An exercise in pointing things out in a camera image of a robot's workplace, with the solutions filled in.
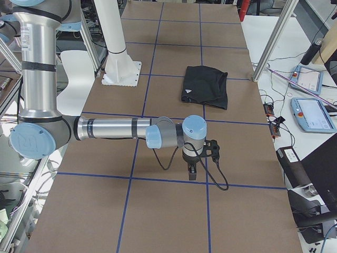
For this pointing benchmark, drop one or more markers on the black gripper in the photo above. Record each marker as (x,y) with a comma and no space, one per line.
(191,159)

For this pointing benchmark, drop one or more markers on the black printed t-shirt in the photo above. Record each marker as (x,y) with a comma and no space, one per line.
(206,86)

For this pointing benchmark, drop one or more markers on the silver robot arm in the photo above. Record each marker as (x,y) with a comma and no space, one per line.
(50,120)

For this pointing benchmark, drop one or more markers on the black monitor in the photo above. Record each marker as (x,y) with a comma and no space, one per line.
(320,166)

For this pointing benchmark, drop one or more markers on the near blue teach pendant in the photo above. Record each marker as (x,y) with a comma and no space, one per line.
(311,116)

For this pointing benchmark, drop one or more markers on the blue teach pendant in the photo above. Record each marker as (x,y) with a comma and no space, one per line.
(311,116)
(308,78)

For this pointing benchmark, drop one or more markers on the far blue teach pendant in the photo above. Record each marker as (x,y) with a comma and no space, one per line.
(308,78)

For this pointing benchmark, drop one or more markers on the white chair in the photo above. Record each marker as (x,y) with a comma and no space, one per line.
(81,77)

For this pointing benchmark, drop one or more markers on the red cylinder object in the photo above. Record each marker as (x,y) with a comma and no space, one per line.
(243,9)

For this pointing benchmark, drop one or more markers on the black water bottle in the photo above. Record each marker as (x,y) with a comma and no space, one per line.
(312,51)

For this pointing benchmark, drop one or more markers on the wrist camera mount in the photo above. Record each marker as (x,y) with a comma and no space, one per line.
(211,149)

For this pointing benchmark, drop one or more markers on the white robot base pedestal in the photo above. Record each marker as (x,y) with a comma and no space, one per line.
(120,69)

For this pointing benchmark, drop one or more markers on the aluminium frame post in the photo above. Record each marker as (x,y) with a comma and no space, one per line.
(274,38)

